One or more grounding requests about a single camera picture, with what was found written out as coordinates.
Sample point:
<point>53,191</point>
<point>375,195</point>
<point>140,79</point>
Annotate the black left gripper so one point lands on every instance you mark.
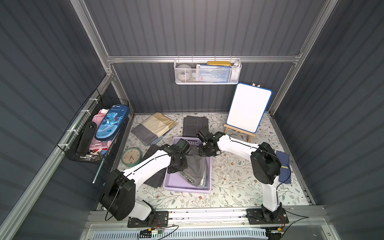
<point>177,165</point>

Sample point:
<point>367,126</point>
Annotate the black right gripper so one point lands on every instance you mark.
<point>207,150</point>

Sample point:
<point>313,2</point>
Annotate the plain grey pillowcase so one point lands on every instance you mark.
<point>196,172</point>

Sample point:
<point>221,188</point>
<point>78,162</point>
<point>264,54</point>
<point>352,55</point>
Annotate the dark grey checked pillowcase back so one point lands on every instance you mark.
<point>192,125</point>

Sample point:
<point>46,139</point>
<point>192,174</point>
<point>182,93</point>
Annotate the dark grey checked pillowcase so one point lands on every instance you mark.
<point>156,180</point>
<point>192,125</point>

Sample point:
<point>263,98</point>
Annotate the purple plastic basket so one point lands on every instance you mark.
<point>174,182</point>

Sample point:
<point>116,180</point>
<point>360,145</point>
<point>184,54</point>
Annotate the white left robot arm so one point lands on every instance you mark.
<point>119,192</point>

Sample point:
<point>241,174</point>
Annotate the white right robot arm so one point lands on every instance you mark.
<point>266,167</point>

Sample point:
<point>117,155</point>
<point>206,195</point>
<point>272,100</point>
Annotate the beige grey folded pillowcase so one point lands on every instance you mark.
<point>153,128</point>

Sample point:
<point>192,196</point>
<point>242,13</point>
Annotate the navy blue folded pillowcase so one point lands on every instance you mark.
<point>285,172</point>

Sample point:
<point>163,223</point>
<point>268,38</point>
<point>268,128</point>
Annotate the yellow box in basket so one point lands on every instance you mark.
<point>219,63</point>

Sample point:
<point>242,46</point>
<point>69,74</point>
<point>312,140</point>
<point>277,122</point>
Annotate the green round clock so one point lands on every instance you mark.
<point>131,157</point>

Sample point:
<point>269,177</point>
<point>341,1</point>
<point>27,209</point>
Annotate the blue framed whiteboard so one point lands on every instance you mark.
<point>249,107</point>

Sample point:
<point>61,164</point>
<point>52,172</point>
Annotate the blue shark pencil case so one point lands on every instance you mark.
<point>112,122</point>

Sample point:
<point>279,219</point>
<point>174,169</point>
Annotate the blue white packet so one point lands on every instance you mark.
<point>213,74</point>

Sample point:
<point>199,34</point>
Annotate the pink pouch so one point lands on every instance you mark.
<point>97,146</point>

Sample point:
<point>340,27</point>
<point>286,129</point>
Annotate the white tape roll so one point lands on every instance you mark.
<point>184,72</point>

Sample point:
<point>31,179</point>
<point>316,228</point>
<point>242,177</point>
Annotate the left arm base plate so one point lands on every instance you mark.
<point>157,219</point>

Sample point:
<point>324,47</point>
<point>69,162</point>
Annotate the white wire wall basket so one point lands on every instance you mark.
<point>234,76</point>

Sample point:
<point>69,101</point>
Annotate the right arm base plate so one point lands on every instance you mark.
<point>263,216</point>

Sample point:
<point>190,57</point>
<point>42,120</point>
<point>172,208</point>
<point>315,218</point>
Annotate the black wire wall basket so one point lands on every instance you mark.
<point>70,143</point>

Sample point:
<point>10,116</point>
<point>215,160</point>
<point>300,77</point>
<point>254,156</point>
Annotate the black handle tool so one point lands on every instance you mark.
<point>86,138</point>

